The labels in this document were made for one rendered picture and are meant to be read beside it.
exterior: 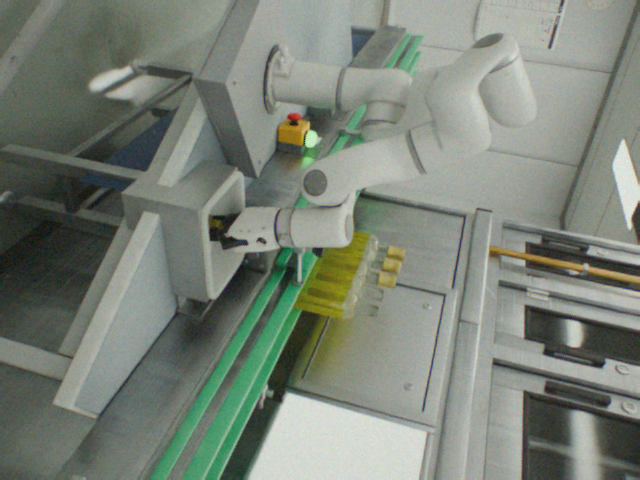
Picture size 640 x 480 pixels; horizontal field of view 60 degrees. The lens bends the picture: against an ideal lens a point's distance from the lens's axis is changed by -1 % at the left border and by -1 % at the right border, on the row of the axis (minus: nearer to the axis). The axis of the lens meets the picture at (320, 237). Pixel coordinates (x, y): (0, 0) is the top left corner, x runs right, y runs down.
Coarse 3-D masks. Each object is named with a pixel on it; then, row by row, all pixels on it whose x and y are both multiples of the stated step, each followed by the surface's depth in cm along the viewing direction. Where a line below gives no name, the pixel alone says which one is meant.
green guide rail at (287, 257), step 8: (416, 56) 260; (408, 72) 242; (288, 248) 136; (280, 256) 133; (288, 256) 134; (296, 256) 134; (304, 256) 134; (312, 256) 134; (280, 264) 132; (288, 264) 132; (296, 264) 131; (304, 264) 131
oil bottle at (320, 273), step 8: (312, 272) 135; (320, 272) 135; (328, 272) 135; (336, 272) 135; (344, 272) 135; (320, 280) 133; (328, 280) 133; (336, 280) 133; (344, 280) 133; (352, 280) 133; (360, 280) 134; (352, 288) 132; (360, 288) 132; (360, 296) 134
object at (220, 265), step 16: (240, 176) 111; (224, 192) 105; (240, 192) 114; (208, 208) 100; (224, 208) 117; (240, 208) 117; (208, 240) 103; (208, 256) 104; (224, 256) 122; (240, 256) 123; (208, 272) 107; (224, 272) 118; (208, 288) 109
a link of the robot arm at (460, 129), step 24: (480, 48) 92; (504, 48) 91; (456, 72) 90; (480, 72) 89; (432, 96) 90; (456, 96) 88; (432, 120) 96; (456, 120) 90; (480, 120) 91; (432, 144) 94; (456, 144) 93; (480, 144) 93; (432, 168) 97
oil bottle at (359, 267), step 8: (328, 256) 140; (336, 256) 140; (344, 256) 141; (320, 264) 138; (328, 264) 138; (336, 264) 138; (344, 264) 138; (352, 264) 138; (360, 264) 138; (352, 272) 136; (360, 272) 136; (368, 272) 138
